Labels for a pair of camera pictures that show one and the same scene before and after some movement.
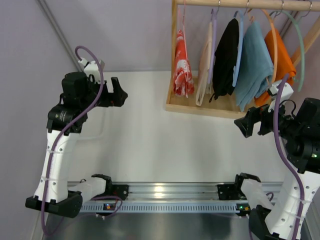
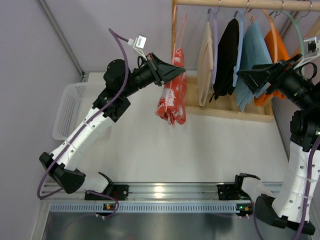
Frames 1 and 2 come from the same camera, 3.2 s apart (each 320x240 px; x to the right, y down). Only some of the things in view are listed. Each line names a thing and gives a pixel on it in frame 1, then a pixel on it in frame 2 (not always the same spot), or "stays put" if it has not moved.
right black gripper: (258, 122) → (272, 77)
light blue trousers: (257, 72) stays put
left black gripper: (110, 92) → (155, 71)
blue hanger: (241, 15) stays put
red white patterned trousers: (184, 82) → (172, 106)
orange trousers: (285, 66) stays put
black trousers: (226, 54) stays put
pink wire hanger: (185, 43) → (175, 43)
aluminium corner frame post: (46, 10) stays put
